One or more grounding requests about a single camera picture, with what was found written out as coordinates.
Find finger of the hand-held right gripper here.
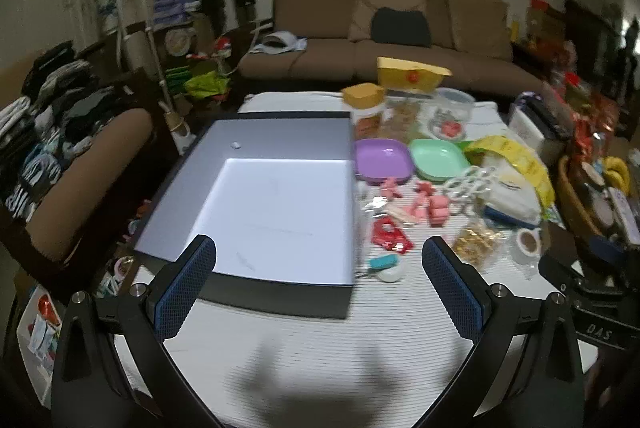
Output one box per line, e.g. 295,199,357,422
589,234,640,270

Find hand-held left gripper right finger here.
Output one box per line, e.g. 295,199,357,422
415,235,586,428

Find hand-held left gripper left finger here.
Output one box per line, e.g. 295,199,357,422
51,234,221,428

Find clear plastic tub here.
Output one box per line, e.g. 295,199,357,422
429,88,476,142

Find jar with yellow lid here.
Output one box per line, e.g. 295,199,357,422
342,83,386,142

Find gold candy bag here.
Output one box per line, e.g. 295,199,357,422
452,222,504,267

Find wicker basket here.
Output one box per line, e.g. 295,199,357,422
556,154,608,239

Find teal and white small gadget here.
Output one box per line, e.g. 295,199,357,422
356,254,405,283

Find bunch of bananas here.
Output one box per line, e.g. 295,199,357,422
604,156,632,195

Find white tape roll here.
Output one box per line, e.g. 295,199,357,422
512,227,544,265

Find red snack packet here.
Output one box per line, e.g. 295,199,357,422
372,215,414,254

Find pink candy pieces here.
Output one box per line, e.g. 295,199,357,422
382,177,452,227

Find white plastic bag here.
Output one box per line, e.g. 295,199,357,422
481,168,544,230

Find yellow printed packet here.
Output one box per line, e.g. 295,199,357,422
464,135,556,210

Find green plastic plate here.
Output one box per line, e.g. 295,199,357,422
409,137,471,182

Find white striped tablecloth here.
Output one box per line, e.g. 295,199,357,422
112,91,601,428

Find purple and white box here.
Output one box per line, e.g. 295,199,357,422
508,90,572,155

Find purple plastic plate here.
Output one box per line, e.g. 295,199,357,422
354,139,415,185

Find brown armchair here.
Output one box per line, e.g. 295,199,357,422
0,68,157,289

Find clear bag of brown snacks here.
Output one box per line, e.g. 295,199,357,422
383,99,422,140

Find green plastic bag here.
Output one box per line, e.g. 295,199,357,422
183,71,232,100

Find pile of patterned clothes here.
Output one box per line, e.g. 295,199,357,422
0,41,123,221

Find yellow paper envelope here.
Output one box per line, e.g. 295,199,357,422
377,56,454,92

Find white cap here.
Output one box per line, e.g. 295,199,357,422
248,31,308,55

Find black cushion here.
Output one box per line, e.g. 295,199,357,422
371,7,432,48

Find white pole stand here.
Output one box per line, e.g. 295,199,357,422
107,0,198,154

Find brown sofa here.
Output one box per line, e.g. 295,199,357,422
237,0,548,98

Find black speaker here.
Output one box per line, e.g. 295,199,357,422
233,0,255,25

